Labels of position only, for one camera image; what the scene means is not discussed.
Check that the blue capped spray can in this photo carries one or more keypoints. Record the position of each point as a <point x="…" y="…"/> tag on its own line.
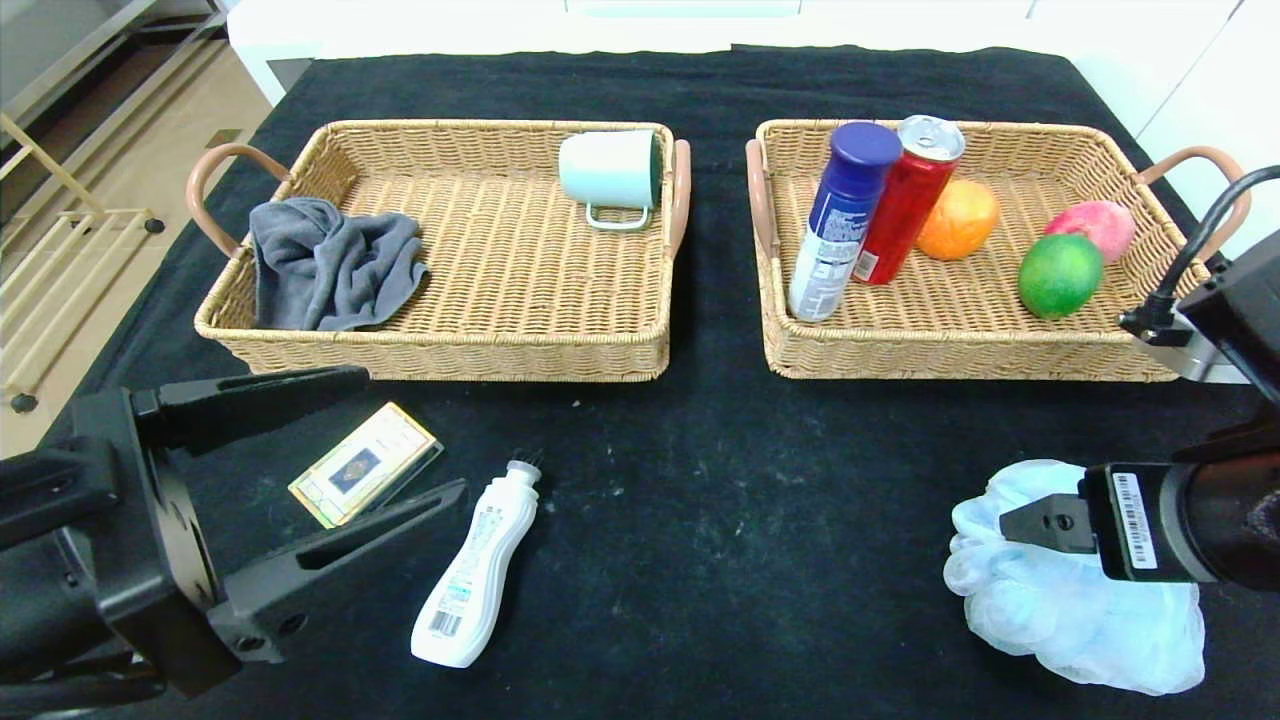
<point x="840" y="220"/>

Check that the grey cloth towel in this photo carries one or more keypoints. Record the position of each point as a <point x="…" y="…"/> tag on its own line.
<point x="330" y="270"/>

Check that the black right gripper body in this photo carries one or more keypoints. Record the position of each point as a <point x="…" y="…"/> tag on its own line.
<point x="1128" y="521"/>

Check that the pink red peach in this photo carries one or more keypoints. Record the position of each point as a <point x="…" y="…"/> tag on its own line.
<point x="1105" y="220"/>

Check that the white bottle with brush cap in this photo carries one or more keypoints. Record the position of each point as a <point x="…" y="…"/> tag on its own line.
<point x="480" y="560"/>

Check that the gold card box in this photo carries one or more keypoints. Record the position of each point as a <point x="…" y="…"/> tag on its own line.
<point x="365" y="465"/>

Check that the green lime fruit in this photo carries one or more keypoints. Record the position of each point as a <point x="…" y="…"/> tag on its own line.
<point x="1060" y="278"/>

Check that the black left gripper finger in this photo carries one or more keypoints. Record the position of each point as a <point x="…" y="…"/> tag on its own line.
<point x="265" y="600"/>
<point x="240" y="405"/>

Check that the black table cloth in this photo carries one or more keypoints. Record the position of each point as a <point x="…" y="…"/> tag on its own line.
<point x="700" y="90"/>

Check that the light blue bath pouf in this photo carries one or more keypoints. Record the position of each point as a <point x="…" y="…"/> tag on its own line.
<point x="1050" y="620"/>

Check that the orange fruit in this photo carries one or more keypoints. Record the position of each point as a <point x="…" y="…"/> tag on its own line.
<point x="965" y="220"/>

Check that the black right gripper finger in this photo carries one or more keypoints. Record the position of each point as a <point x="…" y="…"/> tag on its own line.
<point x="1050" y="522"/>

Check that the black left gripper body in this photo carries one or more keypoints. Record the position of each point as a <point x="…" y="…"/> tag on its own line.
<point x="165" y="530"/>

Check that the mint green enamel mug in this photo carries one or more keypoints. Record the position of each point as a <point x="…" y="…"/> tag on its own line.
<point x="605" y="170"/>

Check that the beige metal rack on wheels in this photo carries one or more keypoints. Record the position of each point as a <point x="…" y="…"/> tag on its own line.
<point x="110" y="214"/>

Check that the red drink can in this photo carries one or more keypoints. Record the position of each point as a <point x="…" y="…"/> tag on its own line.
<point x="910" y="200"/>

